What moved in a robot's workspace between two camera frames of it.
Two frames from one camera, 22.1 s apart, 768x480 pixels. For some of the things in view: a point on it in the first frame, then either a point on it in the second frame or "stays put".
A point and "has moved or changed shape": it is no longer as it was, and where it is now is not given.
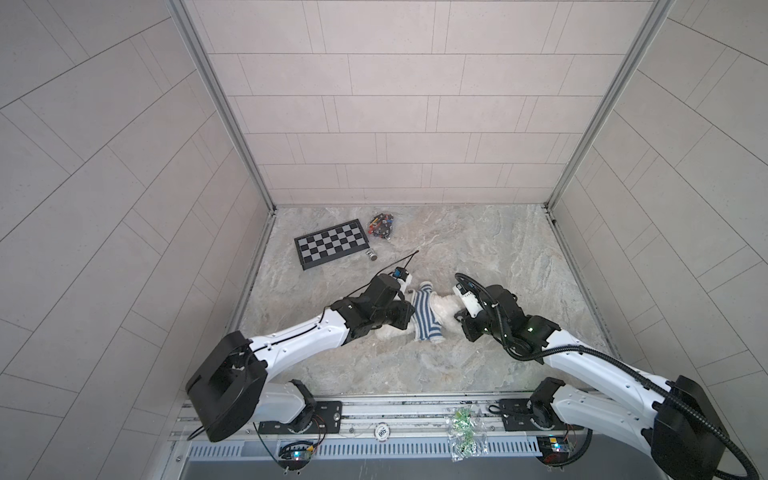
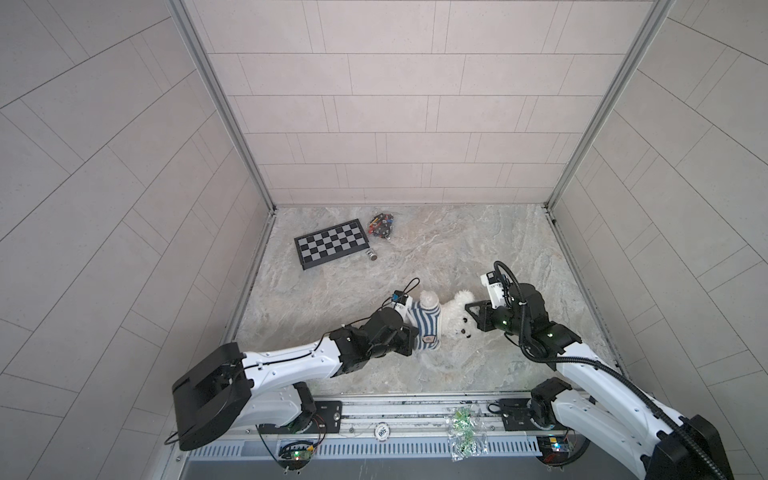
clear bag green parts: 467,433 stays put
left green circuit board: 295,457 stays put
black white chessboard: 331,243 stays put
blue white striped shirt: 427,325 has moved or changed shape
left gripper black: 399,310 to 409,334
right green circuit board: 552,449 stays put
